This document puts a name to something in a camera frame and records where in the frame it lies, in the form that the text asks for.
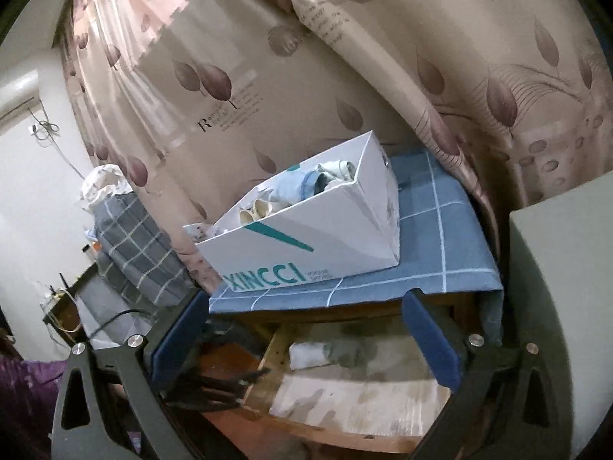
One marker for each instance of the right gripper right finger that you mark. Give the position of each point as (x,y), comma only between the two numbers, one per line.
(502,404)

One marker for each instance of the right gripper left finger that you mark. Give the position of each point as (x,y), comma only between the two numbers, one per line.
(110,404)

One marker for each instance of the wooden drawer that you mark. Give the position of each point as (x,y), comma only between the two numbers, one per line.
(384,403)

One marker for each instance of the white grey rolled underwear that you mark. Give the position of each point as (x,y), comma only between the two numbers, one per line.
(308,355)

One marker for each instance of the cream rolled underwear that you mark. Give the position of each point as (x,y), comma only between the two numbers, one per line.
(258,209)

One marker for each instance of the light blue rolled underwear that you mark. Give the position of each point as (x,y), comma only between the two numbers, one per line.
(295,186)

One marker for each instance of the dark side table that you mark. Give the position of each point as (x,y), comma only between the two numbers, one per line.
(104,311)

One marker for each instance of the blue checked table cloth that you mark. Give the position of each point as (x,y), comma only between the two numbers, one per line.
(401,223)

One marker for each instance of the grey plaid fabric pile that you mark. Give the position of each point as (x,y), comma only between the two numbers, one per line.
(136,258)

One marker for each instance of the white cabinet panel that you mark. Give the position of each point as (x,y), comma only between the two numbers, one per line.
(560,286)

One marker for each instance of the white XINCCI shoe box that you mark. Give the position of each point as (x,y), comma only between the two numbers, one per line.
(349,228)

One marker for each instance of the white crumpled cloth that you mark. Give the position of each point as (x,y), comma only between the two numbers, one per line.
(103,181)

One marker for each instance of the pale green rolled cloth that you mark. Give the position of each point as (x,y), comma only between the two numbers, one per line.
(337,170)

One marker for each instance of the white air conditioner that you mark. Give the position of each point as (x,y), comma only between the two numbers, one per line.
(19,94)

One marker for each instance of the beige leaf-pattern curtain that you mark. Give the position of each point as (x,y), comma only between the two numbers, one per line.
(200,100)

